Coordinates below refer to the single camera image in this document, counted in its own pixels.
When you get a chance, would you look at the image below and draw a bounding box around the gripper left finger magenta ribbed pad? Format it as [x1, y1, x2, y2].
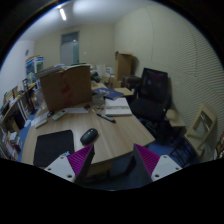
[45, 144, 95, 183]

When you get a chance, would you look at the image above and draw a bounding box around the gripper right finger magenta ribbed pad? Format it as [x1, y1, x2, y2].
[133, 144, 181, 181]

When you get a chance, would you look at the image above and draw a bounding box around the black mouse pad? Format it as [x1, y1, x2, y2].
[33, 130, 74, 167]

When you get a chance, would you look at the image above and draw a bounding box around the black computer mouse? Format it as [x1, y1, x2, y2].
[80, 128, 98, 145]

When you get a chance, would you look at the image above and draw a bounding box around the white flat device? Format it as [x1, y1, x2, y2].
[35, 119, 48, 129]

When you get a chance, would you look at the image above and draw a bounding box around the white remote control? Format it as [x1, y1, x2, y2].
[52, 109, 67, 121]

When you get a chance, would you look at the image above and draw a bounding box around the beige wooden chair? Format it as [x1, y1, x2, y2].
[174, 104, 217, 157]

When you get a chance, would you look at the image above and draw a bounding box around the black pen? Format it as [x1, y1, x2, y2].
[96, 113, 116, 123]

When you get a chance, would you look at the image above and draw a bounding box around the white book stack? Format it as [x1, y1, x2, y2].
[105, 98, 132, 116]

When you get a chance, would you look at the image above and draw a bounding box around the black office chair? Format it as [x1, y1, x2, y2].
[130, 68, 172, 138]

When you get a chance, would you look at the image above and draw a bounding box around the large cardboard box on desk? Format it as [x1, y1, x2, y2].
[40, 65, 92, 111]

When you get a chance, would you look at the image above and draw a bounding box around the blue book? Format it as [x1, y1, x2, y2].
[93, 88, 124, 100]

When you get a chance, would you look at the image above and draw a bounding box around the bookshelf at left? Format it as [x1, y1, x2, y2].
[0, 79, 35, 161]

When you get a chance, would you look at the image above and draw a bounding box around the blue white box on shelf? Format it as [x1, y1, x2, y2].
[25, 55, 44, 75]

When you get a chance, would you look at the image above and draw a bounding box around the tall cardboard box background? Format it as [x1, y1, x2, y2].
[115, 51, 133, 80]

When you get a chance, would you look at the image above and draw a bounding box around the grey door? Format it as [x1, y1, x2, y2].
[60, 31, 79, 65]

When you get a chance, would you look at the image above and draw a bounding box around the ceiling light strip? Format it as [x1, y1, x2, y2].
[59, 8, 67, 21]

